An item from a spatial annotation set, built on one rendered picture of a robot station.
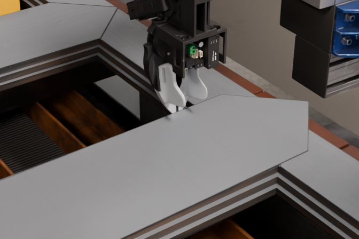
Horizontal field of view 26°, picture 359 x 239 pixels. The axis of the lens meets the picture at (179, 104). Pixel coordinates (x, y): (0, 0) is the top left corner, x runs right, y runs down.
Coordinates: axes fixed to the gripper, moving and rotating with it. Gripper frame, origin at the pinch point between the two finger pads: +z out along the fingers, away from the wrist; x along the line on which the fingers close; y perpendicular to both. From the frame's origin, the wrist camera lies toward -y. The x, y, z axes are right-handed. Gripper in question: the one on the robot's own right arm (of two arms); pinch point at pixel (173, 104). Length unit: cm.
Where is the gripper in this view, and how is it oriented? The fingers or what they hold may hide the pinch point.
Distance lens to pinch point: 110.4
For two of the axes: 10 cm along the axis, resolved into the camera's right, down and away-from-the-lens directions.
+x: 8.1, -3.0, 5.0
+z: 0.0, 8.5, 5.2
